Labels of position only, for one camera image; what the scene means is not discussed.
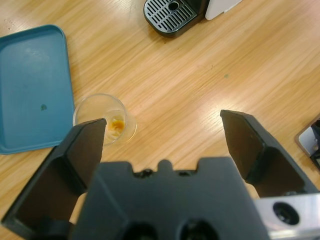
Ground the black metal grid drip tray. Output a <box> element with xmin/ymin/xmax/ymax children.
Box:
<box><xmin>142</xmin><ymin>0</ymin><xmax>198</xmax><ymax>39</ymax></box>

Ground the white capsule coffee machine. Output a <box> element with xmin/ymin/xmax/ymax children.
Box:
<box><xmin>142</xmin><ymin>0</ymin><xmax>244</xmax><ymax>39</ymax></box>

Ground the blue rectangular plastic tray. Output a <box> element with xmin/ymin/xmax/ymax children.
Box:
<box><xmin>0</xmin><ymin>24</ymin><xmax>75</xmax><ymax>156</ymax></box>

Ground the clear glass cup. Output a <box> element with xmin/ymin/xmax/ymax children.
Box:
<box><xmin>72</xmin><ymin>92</ymin><xmax>138</xmax><ymax>147</ymax></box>

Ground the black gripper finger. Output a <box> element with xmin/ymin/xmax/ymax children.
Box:
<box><xmin>1</xmin><ymin>117</ymin><xmax>107</xmax><ymax>239</ymax></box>
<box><xmin>219</xmin><ymin>109</ymin><xmax>320</xmax><ymax>199</ymax></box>

